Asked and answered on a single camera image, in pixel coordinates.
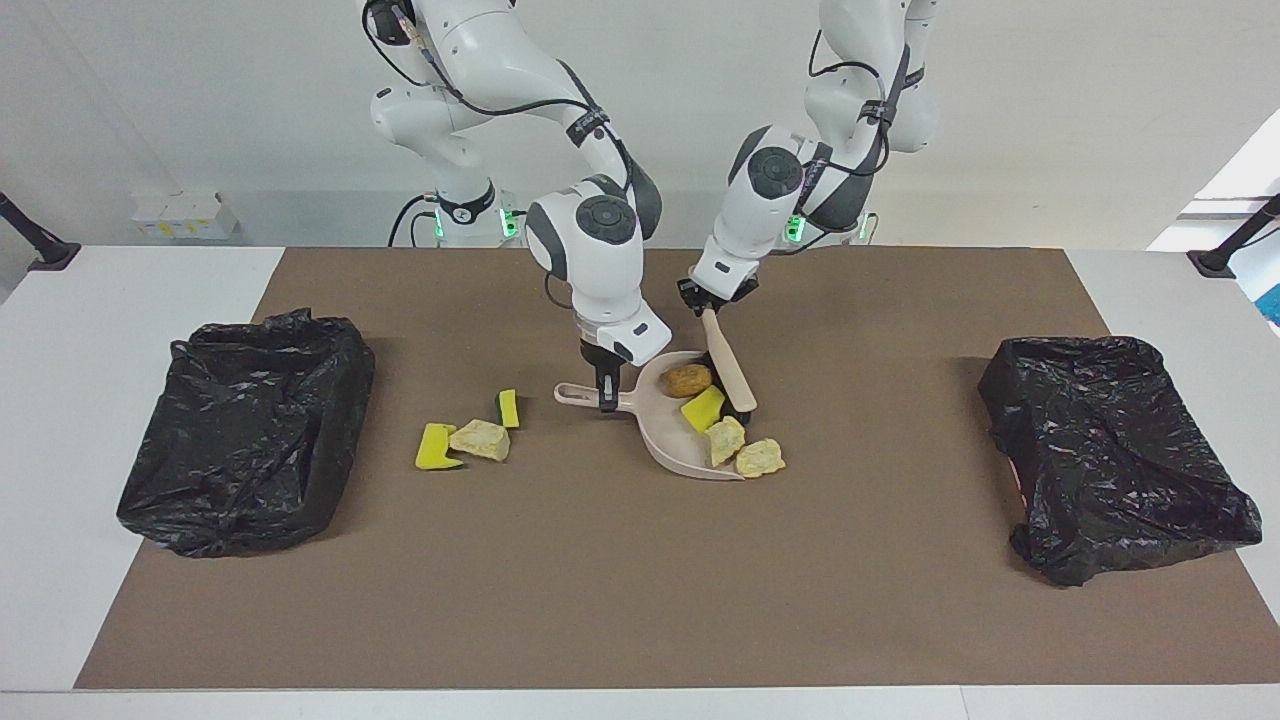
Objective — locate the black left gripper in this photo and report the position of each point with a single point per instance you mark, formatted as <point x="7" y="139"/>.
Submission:
<point x="690" y="295"/>

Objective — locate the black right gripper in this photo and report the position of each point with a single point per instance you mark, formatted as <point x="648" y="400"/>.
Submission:
<point x="603" y="362"/>

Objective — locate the beige plastic dustpan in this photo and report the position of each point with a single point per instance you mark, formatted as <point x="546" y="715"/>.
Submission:
<point x="660" y="430"/>

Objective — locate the beige hand brush black bristles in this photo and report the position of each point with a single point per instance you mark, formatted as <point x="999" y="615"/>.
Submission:
<point x="728" y="360"/>

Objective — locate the brown bread-like lump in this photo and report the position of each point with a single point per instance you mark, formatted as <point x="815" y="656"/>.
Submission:
<point x="687" y="380"/>

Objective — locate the pale bread chunk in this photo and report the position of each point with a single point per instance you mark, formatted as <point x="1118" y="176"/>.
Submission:
<point x="725" y="440"/>

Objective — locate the crusty bread chunk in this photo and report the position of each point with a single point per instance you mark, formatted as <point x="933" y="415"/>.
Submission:
<point x="760" y="458"/>

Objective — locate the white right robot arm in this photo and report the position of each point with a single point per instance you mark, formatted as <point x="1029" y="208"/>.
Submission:
<point x="590" y="250"/>

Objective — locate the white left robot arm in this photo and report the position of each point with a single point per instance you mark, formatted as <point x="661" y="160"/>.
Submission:
<point x="760" y="200"/>

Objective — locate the bin lined with black bag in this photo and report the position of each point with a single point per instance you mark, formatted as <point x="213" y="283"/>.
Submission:
<point x="240" y="430"/>
<point x="1100" y="450"/>

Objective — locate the yellow sponge with green pad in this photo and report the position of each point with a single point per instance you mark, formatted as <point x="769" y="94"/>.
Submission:
<point x="509" y="408"/>

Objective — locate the whitish angular foam chunk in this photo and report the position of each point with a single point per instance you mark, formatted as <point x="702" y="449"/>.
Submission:
<point x="480" y="440"/>

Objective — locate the notched yellow sponge piece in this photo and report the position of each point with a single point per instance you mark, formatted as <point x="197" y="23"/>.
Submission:
<point x="435" y="450"/>

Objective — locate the brown table mat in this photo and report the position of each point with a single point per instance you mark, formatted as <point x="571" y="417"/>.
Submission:
<point x="700" y="600"/>

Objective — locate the white power strip box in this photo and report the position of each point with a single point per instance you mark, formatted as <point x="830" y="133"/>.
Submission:
<point x="185" y="215"/>

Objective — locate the blue object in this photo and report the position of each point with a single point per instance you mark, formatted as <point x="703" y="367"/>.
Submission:
<point x="1273" y="300"/>

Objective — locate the black camera stand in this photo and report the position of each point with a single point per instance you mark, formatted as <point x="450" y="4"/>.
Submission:
<point x="50" y="255"/>
<point x="1215" y="262"/>

